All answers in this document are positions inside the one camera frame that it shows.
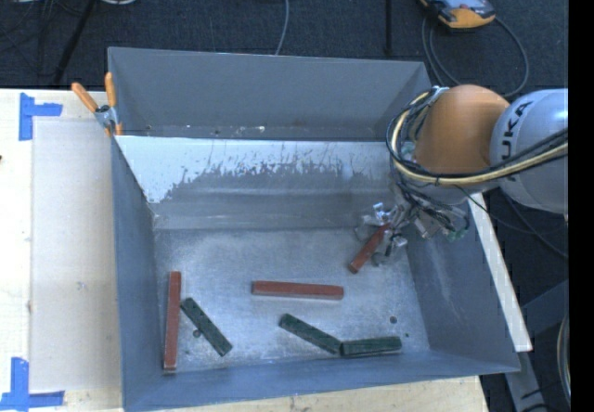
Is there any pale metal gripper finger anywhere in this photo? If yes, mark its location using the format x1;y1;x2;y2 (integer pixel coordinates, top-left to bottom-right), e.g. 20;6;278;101
355;201;392;240
370;233;409;268

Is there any red-brown block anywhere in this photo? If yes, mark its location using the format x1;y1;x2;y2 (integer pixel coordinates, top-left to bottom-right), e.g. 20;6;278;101
347;222;393;276
162;270;183;372
251;279;345;302

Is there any grey metal bin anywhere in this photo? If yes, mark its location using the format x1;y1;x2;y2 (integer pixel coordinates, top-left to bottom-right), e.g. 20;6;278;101
107;45;535;412

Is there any dark green flat block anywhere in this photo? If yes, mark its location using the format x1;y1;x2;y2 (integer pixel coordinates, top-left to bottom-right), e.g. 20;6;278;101
339;335;404;359
278;313;343;355
179;297;234;358

